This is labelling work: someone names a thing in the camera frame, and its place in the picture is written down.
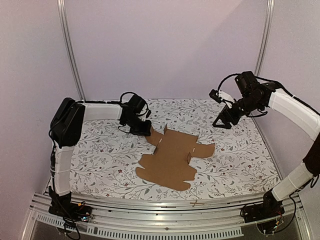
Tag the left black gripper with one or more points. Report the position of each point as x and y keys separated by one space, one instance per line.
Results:
x=145 y=132

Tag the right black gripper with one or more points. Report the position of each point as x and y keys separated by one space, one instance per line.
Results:
x=230 y=115

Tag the brown cardboard box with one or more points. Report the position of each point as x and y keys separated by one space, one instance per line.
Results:
x=169 y=164

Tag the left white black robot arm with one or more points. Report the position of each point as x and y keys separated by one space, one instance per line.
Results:
x=66 y=129

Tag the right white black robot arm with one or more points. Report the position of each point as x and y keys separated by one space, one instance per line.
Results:
x=300 y=121

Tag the floral patterned table mat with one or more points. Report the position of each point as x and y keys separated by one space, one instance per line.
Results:
x=105 y=159

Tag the small wooden stick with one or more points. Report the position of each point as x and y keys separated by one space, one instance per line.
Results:
x=196 y=203

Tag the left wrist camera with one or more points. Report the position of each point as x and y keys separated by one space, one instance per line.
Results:
x=147 y=114

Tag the aluminium front rail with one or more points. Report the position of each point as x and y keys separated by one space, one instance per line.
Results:
x=217 y=219

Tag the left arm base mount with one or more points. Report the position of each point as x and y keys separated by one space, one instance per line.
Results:
x=72 y=212

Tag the right aluminium frame post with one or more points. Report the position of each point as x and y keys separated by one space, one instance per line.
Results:
x=265 y=36

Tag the aluminium frame post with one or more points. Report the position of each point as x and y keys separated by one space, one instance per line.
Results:
x=61 y=7
x=265 y=36

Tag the left aluminium frame post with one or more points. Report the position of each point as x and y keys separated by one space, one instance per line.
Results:
x=61 y=7

